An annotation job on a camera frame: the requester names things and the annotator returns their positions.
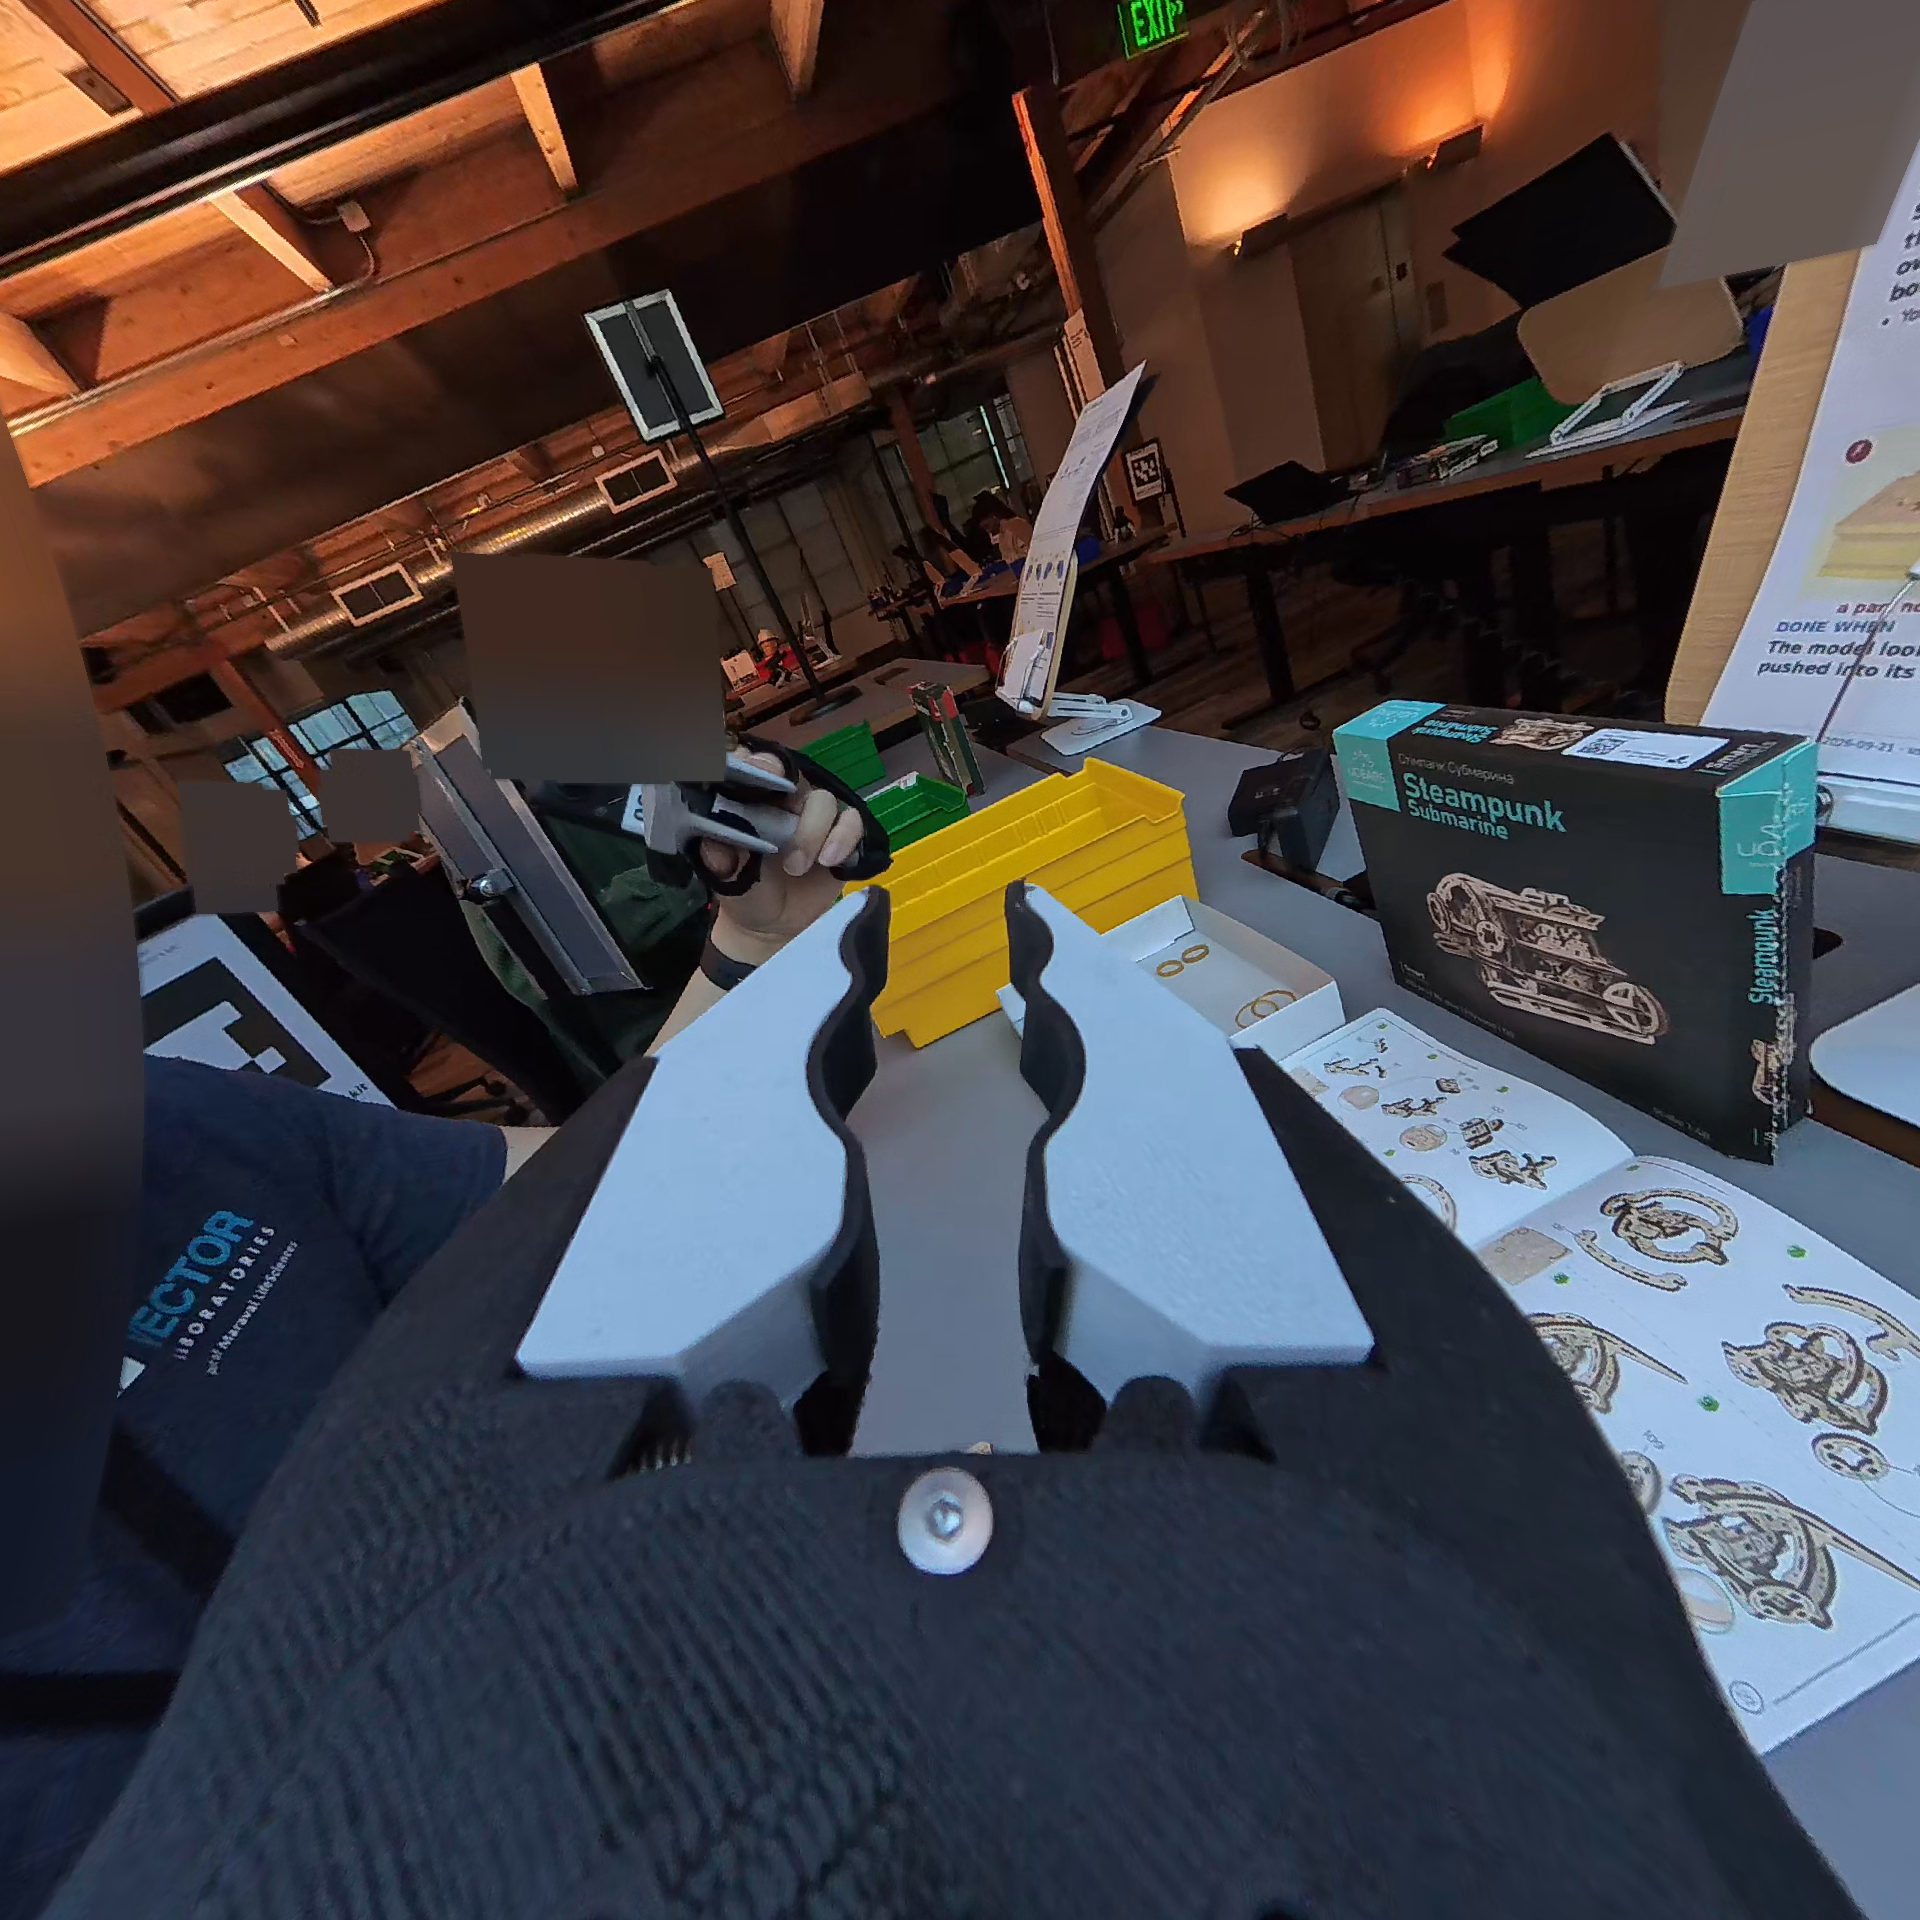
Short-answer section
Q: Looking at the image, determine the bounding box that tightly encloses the black electronic device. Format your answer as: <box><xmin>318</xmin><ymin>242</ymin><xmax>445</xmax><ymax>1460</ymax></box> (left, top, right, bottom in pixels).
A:
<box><xmin>1224</xmin><ymin>749</ymin><xmax>1341</xmax><ymax>877</ymax></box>

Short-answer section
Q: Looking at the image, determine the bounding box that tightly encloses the white stand base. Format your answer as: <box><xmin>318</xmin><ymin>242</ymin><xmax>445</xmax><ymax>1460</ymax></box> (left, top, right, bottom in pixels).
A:
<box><xmin>1806</xmin><ymin>982</ymin><xmax>1920</xmax><ymax>1169</ymax></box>

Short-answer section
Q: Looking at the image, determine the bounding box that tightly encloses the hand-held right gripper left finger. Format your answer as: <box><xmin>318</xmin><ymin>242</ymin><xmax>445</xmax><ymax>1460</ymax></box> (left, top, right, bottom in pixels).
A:
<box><xmin>514</xmin><ymin>885</ymin><xmax>889</xmax><ymax>1401</ymax></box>

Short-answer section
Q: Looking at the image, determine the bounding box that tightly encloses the person's navy shirt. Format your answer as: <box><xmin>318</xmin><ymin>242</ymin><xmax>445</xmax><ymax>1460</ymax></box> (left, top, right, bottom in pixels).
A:
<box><xmin>0</xmin><ymin>1051</ymin><xmax>515</xmax><ymax>1920</ymax></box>

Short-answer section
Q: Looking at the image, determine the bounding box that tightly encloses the curved pale wooden board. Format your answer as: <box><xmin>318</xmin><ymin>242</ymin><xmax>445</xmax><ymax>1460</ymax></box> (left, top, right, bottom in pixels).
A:
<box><xmin>1516</xmin><ymin>247</ymin><xmax>1746</xmax><ymax>408</ymax></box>

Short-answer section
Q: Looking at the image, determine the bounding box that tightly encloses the black light stand pole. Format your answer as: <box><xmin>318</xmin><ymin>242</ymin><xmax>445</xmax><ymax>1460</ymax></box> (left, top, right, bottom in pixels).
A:
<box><xmin>677</xmin><ymin>433</ymin><xmax>849</xmax><ymax>711</ymax></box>

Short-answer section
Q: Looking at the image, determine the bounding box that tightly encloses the white printed instruction sheet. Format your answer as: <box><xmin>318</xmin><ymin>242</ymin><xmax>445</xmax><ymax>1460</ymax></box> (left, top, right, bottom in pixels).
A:
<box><xmin>1699</xmin><ymin>192</ymin><xmax>1920</xmax><ymax>786</ymax></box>
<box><xmin>1007</xmin><ymin>361</ymin><xmax>1152</xmax><ymax>711</ymax></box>

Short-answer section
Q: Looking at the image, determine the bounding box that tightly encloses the person's left hand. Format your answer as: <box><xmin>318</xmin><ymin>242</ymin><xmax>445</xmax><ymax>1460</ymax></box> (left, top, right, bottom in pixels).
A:
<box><xmin>696</xmin><ymin>756</ymin><xmax>869</xmax><ymax>902</ymax></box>

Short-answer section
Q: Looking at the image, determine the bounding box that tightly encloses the black fabric flag panel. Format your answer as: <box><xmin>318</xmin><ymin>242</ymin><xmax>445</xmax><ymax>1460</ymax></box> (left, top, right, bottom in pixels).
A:
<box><xmin>1445</xmin><ymin>133</ymin><xmax>1680</xmax><ymax>313</ymax></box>

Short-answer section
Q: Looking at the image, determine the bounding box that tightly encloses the long dark workbench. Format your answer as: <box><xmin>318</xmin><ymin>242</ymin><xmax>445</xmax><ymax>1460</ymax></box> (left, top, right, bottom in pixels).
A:
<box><xmin>1152</xmin><ymin>403</ymin><xmax>1760</xmax><ymax>711</ymax></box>

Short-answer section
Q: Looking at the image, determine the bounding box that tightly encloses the white folding frame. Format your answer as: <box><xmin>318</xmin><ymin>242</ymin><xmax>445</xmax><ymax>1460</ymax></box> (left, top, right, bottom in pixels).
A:
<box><xmin>1547</xmin><ymin>362</ymin><xmax>1686</xmax><ymax>446</ymax></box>

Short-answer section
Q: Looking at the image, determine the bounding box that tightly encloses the open white cardboard box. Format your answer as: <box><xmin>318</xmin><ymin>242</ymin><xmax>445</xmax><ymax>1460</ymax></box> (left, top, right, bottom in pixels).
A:
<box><xmin>995</xmin><ymin>894</ymin><xmax>1345</xmax><ymax>1076</ymax></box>

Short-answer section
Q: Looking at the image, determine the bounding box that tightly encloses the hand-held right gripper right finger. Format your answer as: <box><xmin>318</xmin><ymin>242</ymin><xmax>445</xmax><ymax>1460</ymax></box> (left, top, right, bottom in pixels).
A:
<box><xmin>1001</xmin><ymin>881</ymin><xmax>1380</xmax><ymax>1398</ymax></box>

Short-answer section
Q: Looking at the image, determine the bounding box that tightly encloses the yellow plastic bin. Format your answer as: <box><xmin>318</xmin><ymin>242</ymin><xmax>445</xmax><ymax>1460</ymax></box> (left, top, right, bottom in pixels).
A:
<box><xmin>842</xmin><ymin>756</ymin><xmax>1191</xmax><ymax>1051</ymax></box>

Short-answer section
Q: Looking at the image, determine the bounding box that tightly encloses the small upright kit box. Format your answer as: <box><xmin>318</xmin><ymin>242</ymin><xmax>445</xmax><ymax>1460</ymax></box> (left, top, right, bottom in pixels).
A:
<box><xmin>908</xmin><ymin>681</ymin><xmax>988</xmax><ymax>799</ymax></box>

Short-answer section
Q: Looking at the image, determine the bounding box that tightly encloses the white tablet stand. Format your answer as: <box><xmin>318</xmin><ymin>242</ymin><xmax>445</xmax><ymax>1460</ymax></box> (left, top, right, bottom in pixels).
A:
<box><xmin>1034</xmin><ymin>691</ymin><xmax>1165</xmax><ymax>759</ymax></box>

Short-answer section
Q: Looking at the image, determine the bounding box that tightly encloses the open model instruction booklet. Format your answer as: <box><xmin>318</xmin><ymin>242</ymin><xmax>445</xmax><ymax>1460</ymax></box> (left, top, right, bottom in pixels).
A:
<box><xmin>1278</xmin><ymin>1011</ymin><xmax>1920</xmax><ymax>1759</ymax></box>

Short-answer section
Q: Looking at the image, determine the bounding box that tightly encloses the black teal model kit box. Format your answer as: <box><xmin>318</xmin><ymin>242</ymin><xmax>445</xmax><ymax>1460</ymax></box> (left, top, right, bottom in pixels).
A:
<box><xmin>1331</xmin><ymin>701</ymin><xmax>1821</xmax><ymax>1166</ymax></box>

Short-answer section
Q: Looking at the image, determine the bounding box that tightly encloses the square light panel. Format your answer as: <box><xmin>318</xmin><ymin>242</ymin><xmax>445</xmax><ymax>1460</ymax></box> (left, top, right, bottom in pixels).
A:
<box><xmin>582</xmin><ymin>289</ymin><xmax>728</xmax><ymax>446</ymax></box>

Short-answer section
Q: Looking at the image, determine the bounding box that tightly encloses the wooden sheet holder board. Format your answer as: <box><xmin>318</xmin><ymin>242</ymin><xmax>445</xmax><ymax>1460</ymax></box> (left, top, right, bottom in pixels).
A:
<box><xmin>1661</xmin><ymin>250</ymin><xmax>1863</xmax><ymax>732</ymax></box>

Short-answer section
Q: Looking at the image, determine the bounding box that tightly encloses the black white marker board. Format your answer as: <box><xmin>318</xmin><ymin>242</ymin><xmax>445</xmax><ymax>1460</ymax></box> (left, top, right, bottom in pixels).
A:
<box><xmin>137</xmin><ymin>913</ymin><xmax>380</xmax><ymax>1108</ymax></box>

